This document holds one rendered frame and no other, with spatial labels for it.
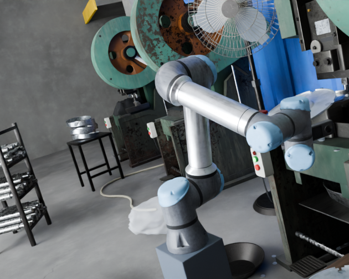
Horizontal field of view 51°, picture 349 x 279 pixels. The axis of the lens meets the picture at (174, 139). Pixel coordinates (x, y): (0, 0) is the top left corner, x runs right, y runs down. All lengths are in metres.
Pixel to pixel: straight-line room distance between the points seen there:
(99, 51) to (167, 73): 3.19
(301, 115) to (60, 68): 7.01
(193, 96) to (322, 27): 0.71
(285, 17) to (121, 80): 2.90
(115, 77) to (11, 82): 3.78
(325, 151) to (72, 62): 6.75
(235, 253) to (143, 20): 1.61
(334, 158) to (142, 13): 1.67
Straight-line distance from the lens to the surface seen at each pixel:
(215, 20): 2.33
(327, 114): 1.52
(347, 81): 1.63
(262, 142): 0.90
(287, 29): 1.66
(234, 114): 0.96
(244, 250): 2.08
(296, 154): 1.02
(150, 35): 2.63
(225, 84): 3.05
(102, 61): 4.27
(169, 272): 1.40
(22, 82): 7.76
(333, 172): 1.50
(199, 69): 1.20
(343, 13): 1.16
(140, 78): 4.37
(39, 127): 7.77
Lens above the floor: 1.07
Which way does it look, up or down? 11 degrees down
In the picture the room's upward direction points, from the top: 15 degrees counter-clockwise
